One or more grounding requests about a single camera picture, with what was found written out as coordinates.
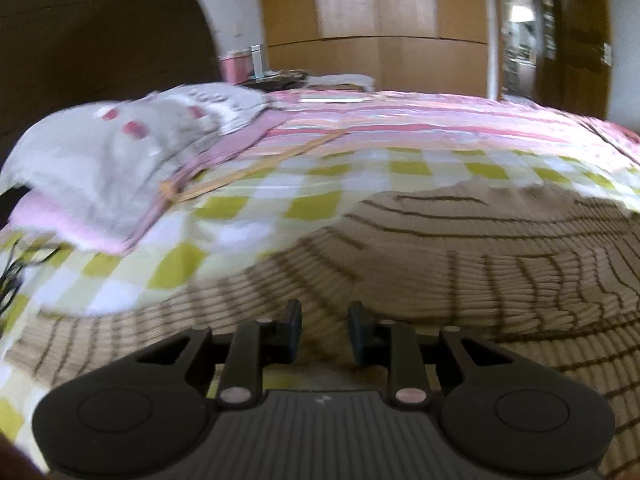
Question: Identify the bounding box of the brown wooden door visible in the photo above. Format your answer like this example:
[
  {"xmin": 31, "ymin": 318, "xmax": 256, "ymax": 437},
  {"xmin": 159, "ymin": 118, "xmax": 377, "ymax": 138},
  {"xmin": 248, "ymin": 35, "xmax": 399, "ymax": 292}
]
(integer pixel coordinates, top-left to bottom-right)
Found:
[{"xmin": 535, "ymin": 0, "xmax": 614, "ymax": 122}]

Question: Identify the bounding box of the beige brown-striped ribbed sweater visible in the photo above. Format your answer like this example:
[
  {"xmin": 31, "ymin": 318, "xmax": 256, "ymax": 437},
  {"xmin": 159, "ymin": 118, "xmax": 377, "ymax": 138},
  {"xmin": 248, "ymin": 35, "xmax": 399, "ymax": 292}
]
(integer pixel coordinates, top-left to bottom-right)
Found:
[{"xmin": 5, "ymin": 180, "xmax": 640, "ymax": 480}]

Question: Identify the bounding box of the grey pillow with pink spots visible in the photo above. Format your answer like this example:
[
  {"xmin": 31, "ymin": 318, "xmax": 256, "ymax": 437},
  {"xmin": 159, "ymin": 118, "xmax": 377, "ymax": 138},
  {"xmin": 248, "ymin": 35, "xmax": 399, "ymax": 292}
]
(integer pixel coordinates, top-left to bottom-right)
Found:
[{"xmin": 0, "ymin": 82, "xmax": 274, "ymax": 242}]

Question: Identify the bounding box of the pink storage box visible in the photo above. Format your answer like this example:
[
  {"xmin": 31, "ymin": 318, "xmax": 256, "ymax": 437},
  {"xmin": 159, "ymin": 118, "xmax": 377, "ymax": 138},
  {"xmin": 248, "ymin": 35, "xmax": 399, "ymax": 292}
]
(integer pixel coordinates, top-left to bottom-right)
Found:
[{"xmin": 220, "ymin": 50, "xmax": 254, "ymax": 84}]

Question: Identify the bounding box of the dark wooden headboard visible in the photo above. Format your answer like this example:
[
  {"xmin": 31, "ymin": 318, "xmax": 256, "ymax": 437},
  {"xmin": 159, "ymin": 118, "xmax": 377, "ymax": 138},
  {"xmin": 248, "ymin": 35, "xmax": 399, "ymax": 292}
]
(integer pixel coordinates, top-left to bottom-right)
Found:
[{"xmin": 0, "ymin": 0, "xmax": 224, "ymax": 161}]

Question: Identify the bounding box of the white plastic bag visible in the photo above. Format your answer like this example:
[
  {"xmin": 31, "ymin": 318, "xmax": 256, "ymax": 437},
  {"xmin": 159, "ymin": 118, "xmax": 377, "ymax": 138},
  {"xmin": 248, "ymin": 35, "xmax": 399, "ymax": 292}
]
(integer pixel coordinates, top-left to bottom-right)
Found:
[{"xmin": 305, "ymin": 74, "xmax": 376, "ymax": 93}]

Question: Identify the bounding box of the yellow-green checked bed sheet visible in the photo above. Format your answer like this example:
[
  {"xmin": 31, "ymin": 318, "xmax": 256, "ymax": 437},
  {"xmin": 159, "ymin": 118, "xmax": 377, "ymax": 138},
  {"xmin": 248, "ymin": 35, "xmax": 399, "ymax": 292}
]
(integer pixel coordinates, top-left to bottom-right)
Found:
[{"xmin": 0, "ymin": 146, "xmax": 640, "ymax": 441}]

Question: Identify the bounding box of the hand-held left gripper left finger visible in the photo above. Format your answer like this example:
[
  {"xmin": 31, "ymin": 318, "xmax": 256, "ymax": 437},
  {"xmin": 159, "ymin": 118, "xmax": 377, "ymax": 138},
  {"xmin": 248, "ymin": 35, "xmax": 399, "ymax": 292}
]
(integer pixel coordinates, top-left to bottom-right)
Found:
[{"xmin": 130, "ymin": 299, "xmax": 303, "ymax": 406}]

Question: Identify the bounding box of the flat white paper box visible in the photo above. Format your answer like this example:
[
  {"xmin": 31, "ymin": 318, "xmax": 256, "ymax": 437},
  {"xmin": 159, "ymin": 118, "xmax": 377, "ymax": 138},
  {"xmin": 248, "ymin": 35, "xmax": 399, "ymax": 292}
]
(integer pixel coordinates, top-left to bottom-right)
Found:
[{"xmin": 299, "ymin": 91, "xmax": 372, "ymax": 106}]

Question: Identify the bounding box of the dark nightstand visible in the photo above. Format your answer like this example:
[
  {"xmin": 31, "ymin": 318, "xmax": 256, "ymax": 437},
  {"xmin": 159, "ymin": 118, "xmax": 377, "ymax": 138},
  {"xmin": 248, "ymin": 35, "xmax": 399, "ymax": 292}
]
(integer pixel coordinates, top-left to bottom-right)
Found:
[{"xmin": 240, "ymin": 71, "xmax": 307, "ymax": 92}]

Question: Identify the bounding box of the black cable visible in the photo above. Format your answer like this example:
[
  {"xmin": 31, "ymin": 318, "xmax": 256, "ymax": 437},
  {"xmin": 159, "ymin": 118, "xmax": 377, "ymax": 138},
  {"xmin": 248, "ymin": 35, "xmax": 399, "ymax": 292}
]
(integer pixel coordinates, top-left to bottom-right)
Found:
[{"xmin": 0, "ymin": 240, "xmax": 62, "ymax": 332}]

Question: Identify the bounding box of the pink striped quilt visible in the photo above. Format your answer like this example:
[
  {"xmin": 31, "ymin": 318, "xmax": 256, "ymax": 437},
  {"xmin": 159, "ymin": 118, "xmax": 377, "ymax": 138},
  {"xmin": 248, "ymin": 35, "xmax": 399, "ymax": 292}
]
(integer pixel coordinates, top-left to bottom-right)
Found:
[{"xmin": 260, "ymin": 87, "xmax": 640, "ymax": 162}]

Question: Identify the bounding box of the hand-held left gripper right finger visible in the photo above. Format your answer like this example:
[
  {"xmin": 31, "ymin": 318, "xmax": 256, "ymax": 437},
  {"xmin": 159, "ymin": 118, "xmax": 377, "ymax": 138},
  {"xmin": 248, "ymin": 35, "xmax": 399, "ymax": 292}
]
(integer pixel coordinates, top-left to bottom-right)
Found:
[{"xmin": 347, "ymin": 301, "xmax": 521, "ymax": 406}]

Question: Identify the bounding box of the light wooden wardrobe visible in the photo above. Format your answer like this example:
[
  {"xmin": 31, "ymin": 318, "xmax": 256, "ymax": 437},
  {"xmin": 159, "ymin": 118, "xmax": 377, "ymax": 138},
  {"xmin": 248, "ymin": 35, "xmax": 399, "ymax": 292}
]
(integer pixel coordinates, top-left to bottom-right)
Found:
[{"xmin": 257, "ymin": 0, "xmax": 494, "ymax": 94}]

